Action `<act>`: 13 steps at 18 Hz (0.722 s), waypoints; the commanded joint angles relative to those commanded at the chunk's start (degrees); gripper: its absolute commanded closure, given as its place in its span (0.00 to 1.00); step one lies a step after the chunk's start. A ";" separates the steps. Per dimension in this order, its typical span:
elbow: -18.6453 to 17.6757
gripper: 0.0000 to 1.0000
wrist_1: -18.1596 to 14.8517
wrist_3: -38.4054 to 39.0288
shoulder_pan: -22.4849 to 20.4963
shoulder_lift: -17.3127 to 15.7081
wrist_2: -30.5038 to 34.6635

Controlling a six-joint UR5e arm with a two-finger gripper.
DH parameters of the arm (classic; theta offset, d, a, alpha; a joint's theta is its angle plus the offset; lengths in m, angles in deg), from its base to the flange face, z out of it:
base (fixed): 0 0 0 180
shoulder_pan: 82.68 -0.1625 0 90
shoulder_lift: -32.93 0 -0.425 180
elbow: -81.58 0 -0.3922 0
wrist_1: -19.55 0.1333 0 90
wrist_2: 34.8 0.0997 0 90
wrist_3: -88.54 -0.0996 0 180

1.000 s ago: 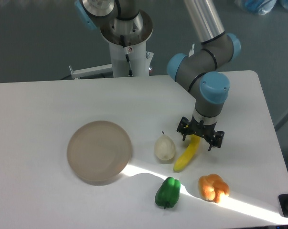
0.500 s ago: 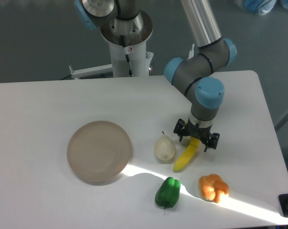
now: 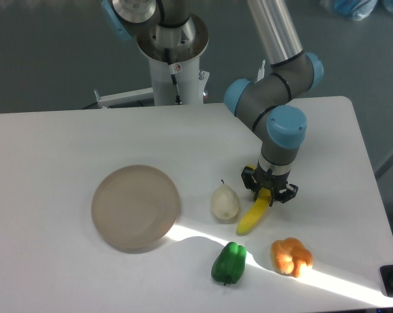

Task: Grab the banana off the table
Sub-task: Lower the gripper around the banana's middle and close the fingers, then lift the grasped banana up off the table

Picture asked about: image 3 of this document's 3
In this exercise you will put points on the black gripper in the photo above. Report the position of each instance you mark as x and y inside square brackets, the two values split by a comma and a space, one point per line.
[272, 178]

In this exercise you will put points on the yellow banana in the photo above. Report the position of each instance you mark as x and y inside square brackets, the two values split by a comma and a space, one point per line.
[252, 217]

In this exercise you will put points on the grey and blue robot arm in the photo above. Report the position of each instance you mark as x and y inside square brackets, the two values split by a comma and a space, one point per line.
[264, 107]

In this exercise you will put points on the pale white pear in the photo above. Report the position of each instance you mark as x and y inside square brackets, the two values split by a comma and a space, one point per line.
[224, 204]

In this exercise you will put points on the orange braided bread roll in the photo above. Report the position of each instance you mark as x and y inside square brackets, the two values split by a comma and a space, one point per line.
[290, 257]

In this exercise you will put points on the green bell pepper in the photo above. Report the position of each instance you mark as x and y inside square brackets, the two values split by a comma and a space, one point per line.
[229, 266]

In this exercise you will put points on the beige round plate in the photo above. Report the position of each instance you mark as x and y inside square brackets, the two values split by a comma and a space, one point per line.
[134, 207]

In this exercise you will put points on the white metal post right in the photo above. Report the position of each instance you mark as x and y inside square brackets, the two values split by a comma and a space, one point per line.
[261, 71]

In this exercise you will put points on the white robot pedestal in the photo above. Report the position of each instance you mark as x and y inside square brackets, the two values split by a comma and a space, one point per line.
[174, 61]

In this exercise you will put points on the white metal bracket left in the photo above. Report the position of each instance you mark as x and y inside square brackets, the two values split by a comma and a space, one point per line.
[123, 99]

